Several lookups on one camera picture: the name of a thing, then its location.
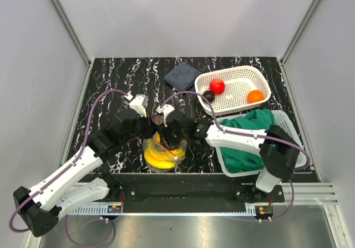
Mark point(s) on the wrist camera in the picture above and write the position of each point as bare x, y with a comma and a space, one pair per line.
165, 110
138, 103

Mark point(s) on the yellow fake bananas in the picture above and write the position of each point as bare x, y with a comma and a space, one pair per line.
161, 157

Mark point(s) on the dark fake avocado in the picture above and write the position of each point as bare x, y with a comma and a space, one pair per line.
209, 95

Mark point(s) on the red fake apple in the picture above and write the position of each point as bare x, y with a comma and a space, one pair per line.
217, 86

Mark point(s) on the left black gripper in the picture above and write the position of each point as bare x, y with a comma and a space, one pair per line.
150, 125

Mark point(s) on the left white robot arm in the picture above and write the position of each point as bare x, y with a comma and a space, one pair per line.
43, 205

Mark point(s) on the clear zip top bag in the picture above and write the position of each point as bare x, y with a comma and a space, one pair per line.
165, 151

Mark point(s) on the white perforated basket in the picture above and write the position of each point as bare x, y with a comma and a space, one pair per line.
239, 81

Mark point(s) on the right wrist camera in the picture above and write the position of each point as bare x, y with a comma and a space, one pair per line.
165, 110

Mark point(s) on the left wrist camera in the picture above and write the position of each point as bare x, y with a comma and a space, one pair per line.
138, 103

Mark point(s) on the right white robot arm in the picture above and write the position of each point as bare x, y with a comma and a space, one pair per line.
278, 151

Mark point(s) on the green cloth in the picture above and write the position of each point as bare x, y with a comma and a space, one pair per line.
237, 161

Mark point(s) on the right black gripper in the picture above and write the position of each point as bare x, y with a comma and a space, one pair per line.
164, 132

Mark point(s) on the dark blue folded cloth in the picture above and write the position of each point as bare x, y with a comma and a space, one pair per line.
182, 77

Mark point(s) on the fake orange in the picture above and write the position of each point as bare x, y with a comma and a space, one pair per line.
255, 96

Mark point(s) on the white basket with clothes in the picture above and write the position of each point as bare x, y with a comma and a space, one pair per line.
283, 121

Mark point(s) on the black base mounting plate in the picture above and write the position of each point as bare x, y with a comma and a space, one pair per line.
192, 194

